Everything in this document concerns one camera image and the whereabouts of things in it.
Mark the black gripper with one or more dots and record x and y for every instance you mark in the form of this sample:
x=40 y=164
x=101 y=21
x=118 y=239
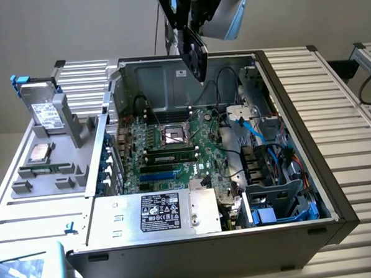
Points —
x=206 y=4

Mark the green motherboard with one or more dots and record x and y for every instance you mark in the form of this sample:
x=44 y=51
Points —
x=204 y=150

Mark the empty black RAM slot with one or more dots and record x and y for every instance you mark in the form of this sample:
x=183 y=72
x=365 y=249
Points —
x=170 y=150

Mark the RAM stick in motherboard slot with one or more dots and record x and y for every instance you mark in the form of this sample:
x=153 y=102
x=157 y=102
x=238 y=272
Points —
x=171 y=158

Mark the black fan shroud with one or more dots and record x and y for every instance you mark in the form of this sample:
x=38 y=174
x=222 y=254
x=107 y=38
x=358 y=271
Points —
x=255 y=165

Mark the black expansion slot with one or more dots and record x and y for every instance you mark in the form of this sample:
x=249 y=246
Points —
x=156 y=169

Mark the blue expansion slot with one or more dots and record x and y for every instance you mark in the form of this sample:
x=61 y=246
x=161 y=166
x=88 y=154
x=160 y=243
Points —
x=156 y=177

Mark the small silver chipset heatsink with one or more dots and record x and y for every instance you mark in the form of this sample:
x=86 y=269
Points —
x=196 y=185

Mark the hard disk with blue carrier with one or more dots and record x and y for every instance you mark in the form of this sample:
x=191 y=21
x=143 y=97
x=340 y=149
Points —
x=43 y=106

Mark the grey plastic parts rack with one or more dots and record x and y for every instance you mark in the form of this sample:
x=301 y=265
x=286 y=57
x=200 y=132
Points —
x=64 y=142

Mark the grey disk bay cage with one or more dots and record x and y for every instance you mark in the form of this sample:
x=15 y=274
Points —
x=269 y=193

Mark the blue disk carrier tray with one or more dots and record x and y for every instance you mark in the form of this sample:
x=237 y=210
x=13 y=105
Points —
x=267 y=215

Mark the silver CPU chip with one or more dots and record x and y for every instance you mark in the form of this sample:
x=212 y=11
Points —
x=42 y=152

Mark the silver power supply with label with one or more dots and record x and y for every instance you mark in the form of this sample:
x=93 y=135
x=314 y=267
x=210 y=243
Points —
x=130 y=216

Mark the open black PC case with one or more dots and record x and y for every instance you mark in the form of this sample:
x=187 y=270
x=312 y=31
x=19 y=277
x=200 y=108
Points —
x=185 y=260

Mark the small blue plastic clip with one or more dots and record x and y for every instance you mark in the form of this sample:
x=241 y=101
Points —
x=70 y=227

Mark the silver drive bay bracket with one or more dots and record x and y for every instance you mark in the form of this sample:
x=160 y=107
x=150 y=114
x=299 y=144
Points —
x=241 y=113

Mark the CPU socket with metal frame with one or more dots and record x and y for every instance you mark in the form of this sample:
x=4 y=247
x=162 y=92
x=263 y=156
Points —
x=176 y=134

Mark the aluminium frame table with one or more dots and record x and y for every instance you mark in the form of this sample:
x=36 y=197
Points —
x=369 y=54

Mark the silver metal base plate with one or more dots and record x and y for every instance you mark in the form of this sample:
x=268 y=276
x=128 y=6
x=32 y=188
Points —
x=40 y=215

